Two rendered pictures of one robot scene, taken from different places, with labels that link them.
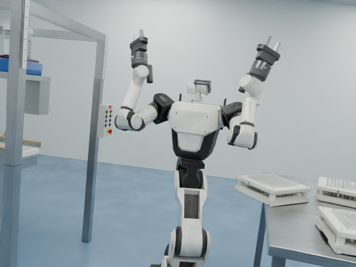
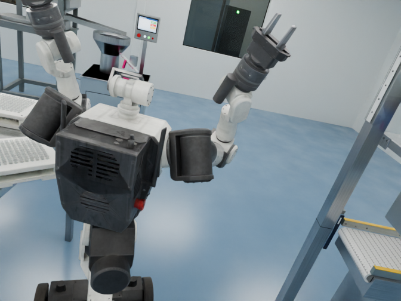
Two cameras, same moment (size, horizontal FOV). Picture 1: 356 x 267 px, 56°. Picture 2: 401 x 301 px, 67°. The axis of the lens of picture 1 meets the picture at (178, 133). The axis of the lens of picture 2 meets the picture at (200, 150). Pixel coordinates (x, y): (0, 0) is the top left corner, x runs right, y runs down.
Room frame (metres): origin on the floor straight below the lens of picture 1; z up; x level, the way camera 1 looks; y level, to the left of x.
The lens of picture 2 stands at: (2.67, -0.08, 1.61)
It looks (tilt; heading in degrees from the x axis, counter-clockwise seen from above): 25 degrees down; 165
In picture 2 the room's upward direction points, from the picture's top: 14 degrees clockwise
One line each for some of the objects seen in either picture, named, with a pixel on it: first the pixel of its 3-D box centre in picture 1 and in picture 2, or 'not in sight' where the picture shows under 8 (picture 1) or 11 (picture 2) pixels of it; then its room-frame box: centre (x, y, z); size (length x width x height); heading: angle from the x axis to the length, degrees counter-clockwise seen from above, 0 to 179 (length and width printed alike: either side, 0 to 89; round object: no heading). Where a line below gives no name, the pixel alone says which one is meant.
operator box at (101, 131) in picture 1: (105, 120); not in sight; (2.71, 0.60, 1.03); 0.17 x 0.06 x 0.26; 169
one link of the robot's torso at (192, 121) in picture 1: (196, 126); (114, 164); (1.88, -0.10, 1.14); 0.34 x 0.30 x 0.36; 74
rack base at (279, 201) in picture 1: (270, 193); (19, 164); (1.56, -0.47, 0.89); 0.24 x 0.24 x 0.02; 31
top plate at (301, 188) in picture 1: (272, 183); (18, 153); (1.56, -0.47, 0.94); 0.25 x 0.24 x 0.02; 121
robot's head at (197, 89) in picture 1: (197, 90); (132, 94); (1.83, -0.08, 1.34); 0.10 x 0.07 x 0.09; 74
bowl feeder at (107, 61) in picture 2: not in sight; (117, 55); (-0.59, -0.29, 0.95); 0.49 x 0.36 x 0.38; 86
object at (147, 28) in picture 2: not in sight; (144, 46); (-0.66, -0.03, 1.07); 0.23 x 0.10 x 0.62; 86
